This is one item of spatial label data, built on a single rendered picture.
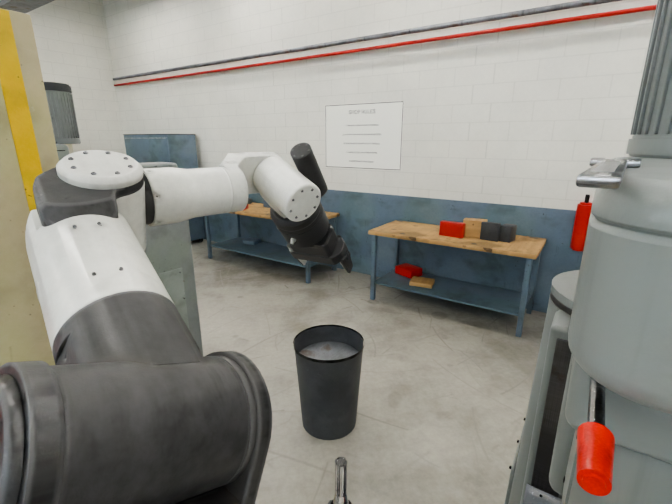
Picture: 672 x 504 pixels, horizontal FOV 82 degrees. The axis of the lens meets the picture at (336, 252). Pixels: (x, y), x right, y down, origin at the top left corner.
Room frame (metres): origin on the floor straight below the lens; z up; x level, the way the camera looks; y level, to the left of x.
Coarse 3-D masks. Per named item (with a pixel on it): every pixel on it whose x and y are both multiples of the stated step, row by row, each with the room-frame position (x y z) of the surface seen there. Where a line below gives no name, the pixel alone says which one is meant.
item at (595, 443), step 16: (592, 384) 0.30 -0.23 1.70; (592, 400) 0.28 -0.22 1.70; (592, 416) 0.26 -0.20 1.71; (592, 432) 0.23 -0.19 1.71; (608, 432) 0.23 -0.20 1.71; (592, 448) 0.22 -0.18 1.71; (608, 448) 0.22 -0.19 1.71; (592, 464) 0.20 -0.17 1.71; (608, 464) 0.21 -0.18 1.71; (592, 480) 0.20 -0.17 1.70; (608, 480) 0.20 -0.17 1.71
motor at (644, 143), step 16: (656, 16) 0.61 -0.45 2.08; (656, 32) 0.60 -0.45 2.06; (656, 48) 0.59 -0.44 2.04; (656, 64) 0.59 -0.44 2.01; (656, 80) 0.57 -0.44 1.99; (640, 96) 0.61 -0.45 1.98; (656, 96) 0.57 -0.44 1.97; (640, 112) 0.60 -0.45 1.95; (656, 112) 0.56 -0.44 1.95; (640, 128) 0.59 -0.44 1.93; (656, 128) 0.56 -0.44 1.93; (640, 144) 0.58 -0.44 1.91; (656, 144) 0.55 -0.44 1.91
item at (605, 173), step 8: (592, 160) 0.38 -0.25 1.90; (600, 160) 0.37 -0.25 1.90; (608, 160) 0.33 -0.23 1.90; (616, 160) 0.33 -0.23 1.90; (624, 160) 0.35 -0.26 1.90; (632, 160) 0.36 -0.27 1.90; (640, 160) 0.36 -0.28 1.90; (592, 168) 0.25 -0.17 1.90; (600, 168) 0.25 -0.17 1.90; (608, 168) 0.25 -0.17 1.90; (616, 168) 0.25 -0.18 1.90; (624, 168) 0.27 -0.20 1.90; (584, 176) 0.21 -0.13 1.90; (592, 176) 0.21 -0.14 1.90; (600, 176) 0.21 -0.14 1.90; (608, 176) 0.20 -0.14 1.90; (616, 176) 0.20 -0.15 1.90; (576, 184) 0.21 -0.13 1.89; (584, 184) 0.21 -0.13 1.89; (592, 184) 0.21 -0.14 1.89; (600, 184) 0.21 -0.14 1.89; (608, 184) 0.20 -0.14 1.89; (616, 184) 0.20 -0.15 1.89
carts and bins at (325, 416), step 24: (312, 336) 2.48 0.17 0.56; (336, 336) 2.51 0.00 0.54; (360, 336) 2.37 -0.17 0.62; (312, 360) 2.08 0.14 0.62; (336, 360) 2.06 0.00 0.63; (360, 360) 2.21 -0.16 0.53; (312, 384) 2.10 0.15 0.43; (336, 384) 2.08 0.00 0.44; (312, 408) 2.12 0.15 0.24; (336, 408) 2.09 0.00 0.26; (312, 432) 2.13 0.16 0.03; (336, 432) 2.10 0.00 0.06
